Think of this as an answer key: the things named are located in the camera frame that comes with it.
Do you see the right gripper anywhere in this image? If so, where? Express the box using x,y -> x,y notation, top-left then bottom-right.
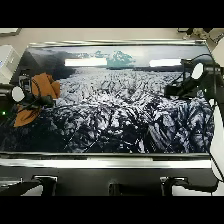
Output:
163,79 -> 193,99

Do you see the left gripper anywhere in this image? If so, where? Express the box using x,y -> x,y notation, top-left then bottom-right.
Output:
38,94 -> 56,109

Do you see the brown garment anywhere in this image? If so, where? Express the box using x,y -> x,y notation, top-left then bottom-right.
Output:
13,72 -> 62,128

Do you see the white device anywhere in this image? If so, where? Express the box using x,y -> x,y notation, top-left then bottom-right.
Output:
0,44 -> 21,85

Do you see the black cable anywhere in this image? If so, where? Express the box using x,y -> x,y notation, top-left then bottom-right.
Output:
181,53 -> 218,103
31,77 -> 43,101

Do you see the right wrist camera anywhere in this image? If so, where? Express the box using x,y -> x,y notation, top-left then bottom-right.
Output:
180,58 -> 193,81

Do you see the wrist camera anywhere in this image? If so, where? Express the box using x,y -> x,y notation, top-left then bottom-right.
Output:
18,75 -> 33,94
180,58 -> 193,81

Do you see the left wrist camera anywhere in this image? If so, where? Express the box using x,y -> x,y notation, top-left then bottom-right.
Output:
18,75 -> 33,94

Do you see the silver frame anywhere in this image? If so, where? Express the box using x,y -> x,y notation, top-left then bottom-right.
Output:
0,152 -> 215,196

